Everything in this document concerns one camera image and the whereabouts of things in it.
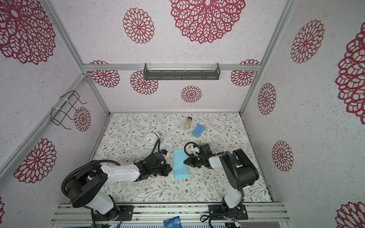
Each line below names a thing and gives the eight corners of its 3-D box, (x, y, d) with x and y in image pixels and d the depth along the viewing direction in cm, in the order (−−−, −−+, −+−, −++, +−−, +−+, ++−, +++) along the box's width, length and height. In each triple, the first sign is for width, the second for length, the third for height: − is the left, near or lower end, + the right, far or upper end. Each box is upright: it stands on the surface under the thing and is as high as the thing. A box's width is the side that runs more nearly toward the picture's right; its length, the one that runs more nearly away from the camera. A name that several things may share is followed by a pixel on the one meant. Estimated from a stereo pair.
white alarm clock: (141, 147, 102) (139, 143, 98) (147, 135, 109) (146, 131, 105) (153, 150, 100) (152, 147, 96) (159, 138, 107) (158, 134, 103)
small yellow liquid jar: (183, 129, 113) (183, 126, 110) (187, 118, 120) (187, 116, 117) (188, 130, 112) (188, 127, 109) (192, 119, 119) (192, 117, 116)
